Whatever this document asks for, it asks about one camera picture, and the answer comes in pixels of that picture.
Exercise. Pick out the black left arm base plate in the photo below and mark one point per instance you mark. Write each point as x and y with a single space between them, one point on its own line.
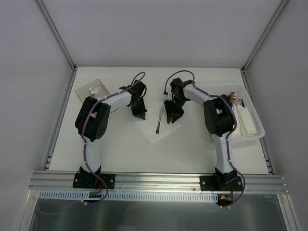
86 180

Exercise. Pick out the gold spoon in basket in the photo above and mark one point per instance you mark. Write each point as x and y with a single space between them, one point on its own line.
233 96

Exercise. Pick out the white paper napkin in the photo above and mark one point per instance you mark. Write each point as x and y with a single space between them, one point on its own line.
148 126

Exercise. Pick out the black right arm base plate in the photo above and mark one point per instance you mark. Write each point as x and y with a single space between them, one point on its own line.
214 183

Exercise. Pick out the smoked clear plastic box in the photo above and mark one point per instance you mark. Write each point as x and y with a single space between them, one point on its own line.
95 89

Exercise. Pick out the aluminium frame post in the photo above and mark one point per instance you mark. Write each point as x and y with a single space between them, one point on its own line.
52 26
269 26

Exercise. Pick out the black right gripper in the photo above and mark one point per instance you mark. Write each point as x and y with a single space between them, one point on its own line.
173 107

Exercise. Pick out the left aluminium frame post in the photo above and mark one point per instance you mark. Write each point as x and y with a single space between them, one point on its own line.
52 26

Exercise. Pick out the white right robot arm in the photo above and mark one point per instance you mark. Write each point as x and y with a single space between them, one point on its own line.
219 118

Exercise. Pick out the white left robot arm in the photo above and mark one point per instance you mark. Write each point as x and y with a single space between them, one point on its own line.
93 117

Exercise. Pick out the white plastic basket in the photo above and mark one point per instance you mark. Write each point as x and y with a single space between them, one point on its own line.
244 100

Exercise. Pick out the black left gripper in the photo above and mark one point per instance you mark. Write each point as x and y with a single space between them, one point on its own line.
137 106

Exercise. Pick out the white slotted cable duct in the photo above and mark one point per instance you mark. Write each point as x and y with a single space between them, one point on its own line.
131 196

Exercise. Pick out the ornate silver fork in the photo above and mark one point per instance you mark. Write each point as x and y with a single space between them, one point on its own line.
91 92

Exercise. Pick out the plain silver knife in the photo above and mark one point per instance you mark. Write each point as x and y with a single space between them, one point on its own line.
159 120

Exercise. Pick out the folded white napkins stack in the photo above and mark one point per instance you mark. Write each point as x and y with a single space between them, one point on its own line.
245 125

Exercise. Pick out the right aluminium frame post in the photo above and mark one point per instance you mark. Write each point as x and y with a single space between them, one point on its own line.
269 26

